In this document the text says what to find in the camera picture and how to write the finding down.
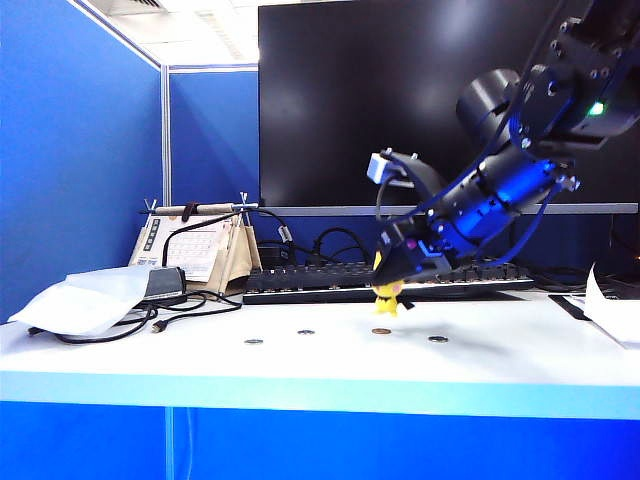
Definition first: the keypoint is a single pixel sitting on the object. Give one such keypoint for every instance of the white paper sheet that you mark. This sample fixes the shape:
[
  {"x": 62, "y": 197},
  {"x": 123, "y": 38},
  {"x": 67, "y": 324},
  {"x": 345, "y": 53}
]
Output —
[{"x": 607, "y": 310}]

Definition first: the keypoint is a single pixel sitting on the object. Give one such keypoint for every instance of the black mechanical keyboard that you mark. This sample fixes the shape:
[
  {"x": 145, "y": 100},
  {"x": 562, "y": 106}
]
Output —
[{"x": 310, "y": 285}]

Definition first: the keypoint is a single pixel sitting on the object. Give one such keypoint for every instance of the white plastic bag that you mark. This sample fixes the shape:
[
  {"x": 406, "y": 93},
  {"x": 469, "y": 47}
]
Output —
[{"x": 80, "y": 300}]

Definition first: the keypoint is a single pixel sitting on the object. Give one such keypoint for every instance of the beige desk calendar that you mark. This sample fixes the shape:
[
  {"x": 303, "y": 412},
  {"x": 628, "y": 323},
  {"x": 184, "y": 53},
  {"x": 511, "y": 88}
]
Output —
[{"x": 200, "y": 250}]

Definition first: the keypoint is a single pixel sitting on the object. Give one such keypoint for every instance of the large black computer monitor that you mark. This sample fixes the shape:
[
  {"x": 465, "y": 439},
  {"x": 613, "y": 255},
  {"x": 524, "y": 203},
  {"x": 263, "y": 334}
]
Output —
[{"x": 340, "y": 100}]

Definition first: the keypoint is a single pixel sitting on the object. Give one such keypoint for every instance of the grey black adapter box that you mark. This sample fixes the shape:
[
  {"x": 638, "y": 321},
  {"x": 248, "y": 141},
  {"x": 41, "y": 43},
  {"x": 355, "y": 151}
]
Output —
[{"x": 164, "y": 284}]

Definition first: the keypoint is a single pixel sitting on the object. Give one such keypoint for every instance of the yellow pichu doll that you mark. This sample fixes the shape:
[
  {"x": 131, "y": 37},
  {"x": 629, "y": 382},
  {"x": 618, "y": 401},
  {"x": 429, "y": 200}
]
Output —
[{"x": 388, "y": 302}]

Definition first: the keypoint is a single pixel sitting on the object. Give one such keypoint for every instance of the silver coin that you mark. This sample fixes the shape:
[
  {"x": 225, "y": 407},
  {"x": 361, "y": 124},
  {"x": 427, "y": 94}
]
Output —
[
  {"x": 253, "y": 342},
  {"x": 437, "y": 339},
  {"x": 305, "y": 332}
]

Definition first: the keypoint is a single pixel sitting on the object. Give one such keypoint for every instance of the grey partition post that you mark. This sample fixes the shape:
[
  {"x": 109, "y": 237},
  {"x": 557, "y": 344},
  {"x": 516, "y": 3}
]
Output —
[{"x": 165, "y": 135}]

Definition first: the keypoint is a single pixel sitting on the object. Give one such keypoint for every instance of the black blue right robot arm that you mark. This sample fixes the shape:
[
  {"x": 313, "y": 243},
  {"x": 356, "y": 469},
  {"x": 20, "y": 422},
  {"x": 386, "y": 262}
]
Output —
[{"x": 520, "y": 175}]

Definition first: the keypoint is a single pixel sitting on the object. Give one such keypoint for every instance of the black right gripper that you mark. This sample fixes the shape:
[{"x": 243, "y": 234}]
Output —
[{"x": 417, "y": 232}]

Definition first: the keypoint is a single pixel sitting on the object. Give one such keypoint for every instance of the gold coin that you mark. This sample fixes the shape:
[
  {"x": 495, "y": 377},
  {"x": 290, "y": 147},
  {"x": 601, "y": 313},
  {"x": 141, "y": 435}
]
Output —
[{"x": 380, "y": 331}]

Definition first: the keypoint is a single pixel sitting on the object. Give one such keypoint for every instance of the white wrist camera with mount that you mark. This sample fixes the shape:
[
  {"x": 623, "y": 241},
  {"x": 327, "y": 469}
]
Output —
[{"x": 382, "y": 169}]

